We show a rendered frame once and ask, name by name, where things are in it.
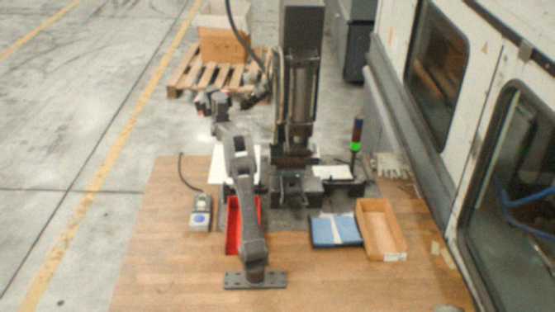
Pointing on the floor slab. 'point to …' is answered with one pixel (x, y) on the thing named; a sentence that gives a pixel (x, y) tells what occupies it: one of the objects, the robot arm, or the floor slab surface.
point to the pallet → (189, 73)
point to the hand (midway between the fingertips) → (210, 95)
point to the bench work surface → (213, 265)
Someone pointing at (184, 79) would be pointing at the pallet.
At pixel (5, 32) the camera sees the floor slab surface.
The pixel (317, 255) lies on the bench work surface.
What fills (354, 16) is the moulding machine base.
